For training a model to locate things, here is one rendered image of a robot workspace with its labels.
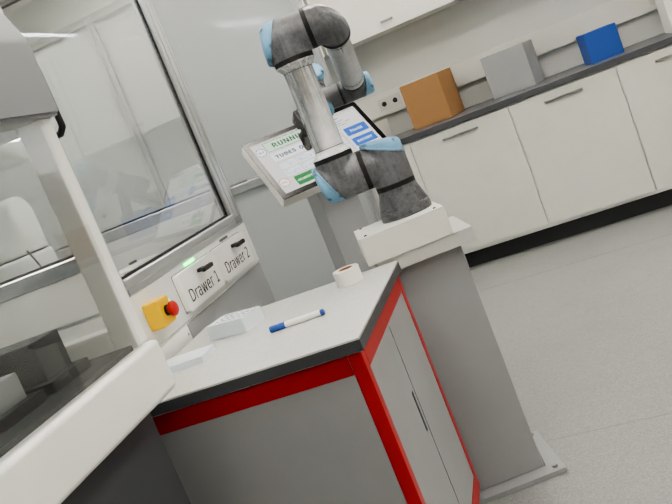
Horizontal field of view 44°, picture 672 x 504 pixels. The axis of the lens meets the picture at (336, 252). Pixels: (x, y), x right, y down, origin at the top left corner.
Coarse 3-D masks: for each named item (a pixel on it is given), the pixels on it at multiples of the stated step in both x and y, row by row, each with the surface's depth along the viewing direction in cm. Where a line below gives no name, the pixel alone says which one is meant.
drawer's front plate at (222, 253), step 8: (240, 232) 285; (232, 240) 276; (216, 248) 262; (224, 248) 267; (232, 248) 274; (240, 248) 280; (248, 248) 287; (216, 256) 260; (224, 256) 265; (232, 256) 271; (240, 256) 278; (224, 264) 263; (232, 264) 269; (240, 264) 275; (248, 264) 282; (224, 272) 261; (232, 272) 267; (224, 280) 261
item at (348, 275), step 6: (354, 264) 216; (336, 270) 218; (342, 270) 217; (348, 270) 212; (354, 270) 213; (336, 276) 213; (342, 276) 212; (348, 276) 212; (354, 276) 212; (360, 276) 214; (336, 282) 215; (342, 282) 213; (348, 282) 212; (354, 282) 212
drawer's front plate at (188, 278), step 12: (192, 264) 242; (204, 264) 249; (216, 264) 257; (180, 276) 232; (192, 276) 239; (204, 276) 246; (216, 276) 254; (180, 288) 230; (192, 288) 236; (216, 288) 251; (192, 300) 234; (204, 300) 241
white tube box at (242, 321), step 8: (240, 312) 216; (248, 312) 212; (256, 312) 211; (216, 320) 216; (224, 320) 214; (232, 320) 208; (240, 320) 206; (248, 320) 208; (256, 320) 211; (208, 328) 212; (216, 328) 211; (224, 328) 210; (232, 328) 208; (240, 328) 207; (248, 328) 207; (216, 336) 212; (224, 336) 211
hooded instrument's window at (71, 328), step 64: (0, 128) 138; (0, 192) 132; (64, 192) 150; (0, 256) 127; (64, 256) 143; (0, 320) 122; (64, 320) 137; (128, 320) 156; (0, 384) 118; (64, 384) 131; (0, 448) 114
